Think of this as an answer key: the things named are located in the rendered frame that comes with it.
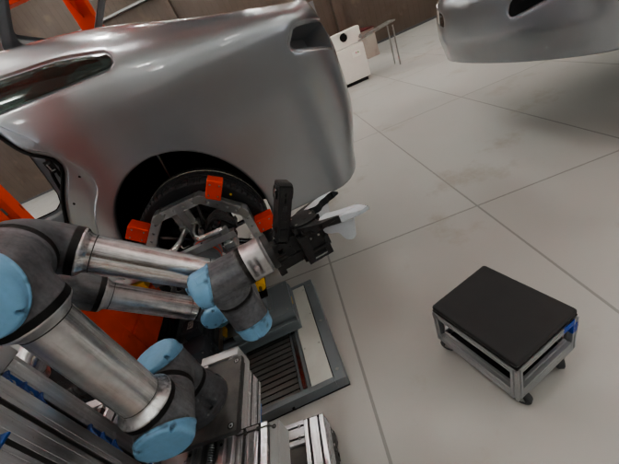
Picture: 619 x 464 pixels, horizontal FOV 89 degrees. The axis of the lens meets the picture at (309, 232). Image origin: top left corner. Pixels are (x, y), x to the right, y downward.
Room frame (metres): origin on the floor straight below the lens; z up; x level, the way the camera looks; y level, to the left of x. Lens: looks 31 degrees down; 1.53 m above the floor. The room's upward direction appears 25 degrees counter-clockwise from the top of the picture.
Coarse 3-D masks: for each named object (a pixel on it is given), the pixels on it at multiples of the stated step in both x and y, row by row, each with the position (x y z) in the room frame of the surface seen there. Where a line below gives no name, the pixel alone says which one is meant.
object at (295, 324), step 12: (228, 324) 1.65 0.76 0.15; (276, 324) 1.45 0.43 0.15; (288, 324) 1.40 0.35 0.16; (300, 324) 1.41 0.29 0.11; (228, 336) 1.55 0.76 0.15; (264, 336) 1.40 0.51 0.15; (276, 336) 1.40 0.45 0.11; (228, 348) 1.45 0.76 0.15; (240, 348) 1.40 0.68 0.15; (252, 348) 1.40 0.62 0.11
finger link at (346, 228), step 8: (344, 208) 0.49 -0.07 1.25; (352, 208) 0.48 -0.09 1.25; (360, 208) 0.48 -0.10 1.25; (368, 208) 0.47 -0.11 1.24; (328, 216) 0.49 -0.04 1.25; (344, 216) 0.47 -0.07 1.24; (352, 216) 0.47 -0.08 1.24; (336, 224) 0.49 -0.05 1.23; (344, 224) 0.48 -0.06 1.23; (352, 224) 0.48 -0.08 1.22; (328, 232) 0.49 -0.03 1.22; (336, 232) 0.49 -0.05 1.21; (344, 232) 0.48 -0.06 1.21; (352, 232) 0.48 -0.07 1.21
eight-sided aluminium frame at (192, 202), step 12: (204, 192) 1.43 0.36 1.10; (180, 204) 1.38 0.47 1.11; (192, 204) 1.38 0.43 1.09; (204, 204) 1.38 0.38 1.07; (216, 204) 1.39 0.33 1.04; (228, 204) 1.38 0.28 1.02; (240, 204) 1.41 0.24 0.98; (156, 216) 1.38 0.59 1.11; (168, 216) 1.38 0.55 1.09; (252, 216) 1.42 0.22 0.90; (156, 228) 1.38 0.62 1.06; (252, 228) 1.38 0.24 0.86; (156, 240) 1.38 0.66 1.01
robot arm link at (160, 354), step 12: (156, 348) 0.62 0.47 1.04; (168, 348) 0.59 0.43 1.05; (180, 348) 0.60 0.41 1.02; (144, 360) 0.59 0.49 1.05; (156, 360) 0.57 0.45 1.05; (168, 360) 0.56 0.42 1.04; (180, 360) 0.57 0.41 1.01; (192, 360) 0.60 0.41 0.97; (156, 372) 0.54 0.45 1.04; (168, 372) 0.54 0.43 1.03; (180, 372) 0.54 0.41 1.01; (192, 372) 0.56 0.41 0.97
